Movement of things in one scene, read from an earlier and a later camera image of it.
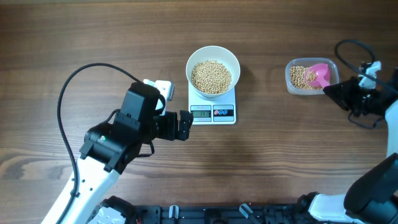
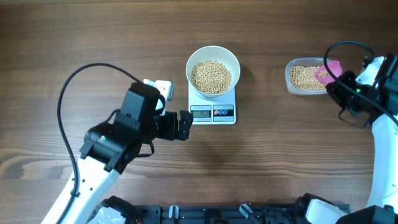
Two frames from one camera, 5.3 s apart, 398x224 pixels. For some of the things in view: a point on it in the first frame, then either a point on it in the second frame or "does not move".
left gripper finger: x=183 y=134 does not move
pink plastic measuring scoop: x=317 y=74 to x=323 y=75
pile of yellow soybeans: x=211 y=77 does not move
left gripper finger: x=186 y=119 does not move
